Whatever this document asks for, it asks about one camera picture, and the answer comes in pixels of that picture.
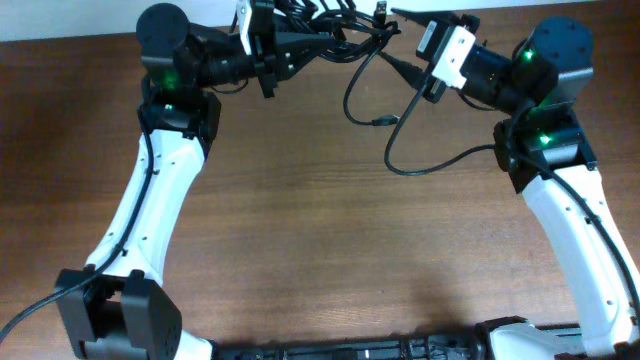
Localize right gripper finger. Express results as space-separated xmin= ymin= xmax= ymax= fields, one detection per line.
xmin=391 ymin=8 xmax=438 ymax=27
xmin=379 ymin=52 xmax=424 ymax=90

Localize black usb cables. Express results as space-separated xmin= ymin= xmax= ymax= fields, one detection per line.
xmin=272 ymin=0 xmax=402 ymax=127

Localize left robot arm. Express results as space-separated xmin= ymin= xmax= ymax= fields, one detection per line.
xmin=55 ymin=1 xmax=333 ymax=359

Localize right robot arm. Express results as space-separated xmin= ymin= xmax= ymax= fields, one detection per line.
xmin=397 ymin=11 xmax=639 ymax=359

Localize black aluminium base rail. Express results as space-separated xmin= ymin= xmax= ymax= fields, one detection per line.
xmin=209 ymin=324 xmax=586 ymax=360

